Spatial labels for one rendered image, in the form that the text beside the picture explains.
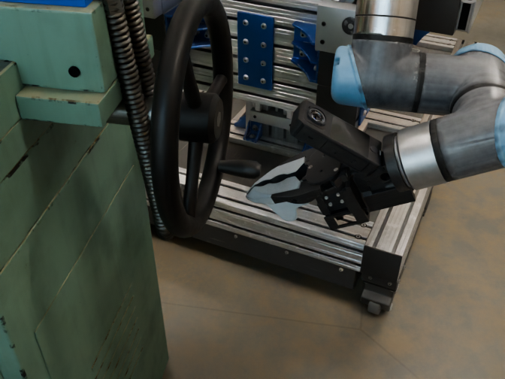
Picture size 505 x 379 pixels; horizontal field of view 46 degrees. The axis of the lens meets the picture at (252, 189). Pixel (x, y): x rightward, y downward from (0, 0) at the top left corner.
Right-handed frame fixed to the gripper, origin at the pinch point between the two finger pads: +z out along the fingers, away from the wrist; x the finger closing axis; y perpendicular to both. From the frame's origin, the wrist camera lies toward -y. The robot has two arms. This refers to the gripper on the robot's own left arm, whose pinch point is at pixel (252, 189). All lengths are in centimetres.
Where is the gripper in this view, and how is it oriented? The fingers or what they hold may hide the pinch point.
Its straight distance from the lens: 79.3
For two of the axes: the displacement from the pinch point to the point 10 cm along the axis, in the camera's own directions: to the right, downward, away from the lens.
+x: 2.0, -6.7, 7.2
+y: 4.8, 7.1, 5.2
